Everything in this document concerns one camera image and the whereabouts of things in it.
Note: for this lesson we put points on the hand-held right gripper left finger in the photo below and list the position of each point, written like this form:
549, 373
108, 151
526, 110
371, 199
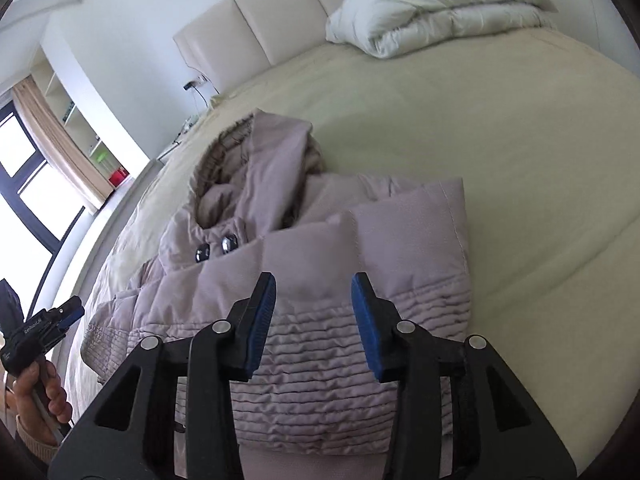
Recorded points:
261, 320

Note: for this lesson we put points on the mauve quilted hooded jacket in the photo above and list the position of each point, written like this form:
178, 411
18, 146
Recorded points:
320, 240

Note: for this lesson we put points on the black framed window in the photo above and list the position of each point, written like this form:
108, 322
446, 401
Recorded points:
30, 157

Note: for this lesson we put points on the beige curtain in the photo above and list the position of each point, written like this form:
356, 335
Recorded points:
60, 145

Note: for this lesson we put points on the red box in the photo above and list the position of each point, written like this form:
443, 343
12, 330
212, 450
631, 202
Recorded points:
119, 177

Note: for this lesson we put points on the person's left hand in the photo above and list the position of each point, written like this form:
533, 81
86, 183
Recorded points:
32, 395

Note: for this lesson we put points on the person's left forearm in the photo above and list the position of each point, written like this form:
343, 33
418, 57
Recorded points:
32, 442

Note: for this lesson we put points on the white folded duvet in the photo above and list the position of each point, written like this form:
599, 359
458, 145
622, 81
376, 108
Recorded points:
425, 5

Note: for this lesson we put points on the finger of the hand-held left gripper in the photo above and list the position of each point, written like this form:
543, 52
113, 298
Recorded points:
69, 303
75, 315

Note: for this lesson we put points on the wall socket with plug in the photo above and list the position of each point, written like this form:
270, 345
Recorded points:
192, 83

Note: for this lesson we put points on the cream padded headboard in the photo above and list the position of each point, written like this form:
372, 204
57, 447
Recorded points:
280, 25

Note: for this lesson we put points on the green plastic container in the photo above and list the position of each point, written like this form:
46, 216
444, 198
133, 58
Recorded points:
101, 156

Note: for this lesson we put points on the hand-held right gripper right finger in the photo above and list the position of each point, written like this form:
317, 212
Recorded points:
367, 330

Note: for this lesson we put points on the bed with cream blanket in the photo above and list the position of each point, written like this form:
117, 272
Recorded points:
500, 160

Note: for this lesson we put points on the white open shelf unit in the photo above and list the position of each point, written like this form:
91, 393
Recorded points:
57, 91

